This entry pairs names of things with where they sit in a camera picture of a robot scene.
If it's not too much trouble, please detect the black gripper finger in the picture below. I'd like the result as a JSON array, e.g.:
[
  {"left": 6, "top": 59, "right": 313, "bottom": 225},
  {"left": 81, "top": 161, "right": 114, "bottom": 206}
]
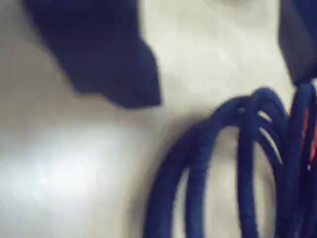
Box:
[
  {"left": 23, "top": 0, "right": 162, "bottom": 109},
  {"left": 278, "top": 0, "right": 317, "bottom": 86}
]

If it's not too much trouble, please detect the black braided charging cable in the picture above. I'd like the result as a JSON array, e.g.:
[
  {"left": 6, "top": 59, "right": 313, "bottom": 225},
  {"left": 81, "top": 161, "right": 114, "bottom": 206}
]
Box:
[{"left": 142, "top": 84, "right": 317, "bottom": 238}]

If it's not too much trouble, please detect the red braided charging cable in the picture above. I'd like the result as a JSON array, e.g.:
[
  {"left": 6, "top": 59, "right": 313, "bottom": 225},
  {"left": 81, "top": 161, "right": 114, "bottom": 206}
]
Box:
[{"left": 302, "top": 106, "right": 317, "bottom": 172}]

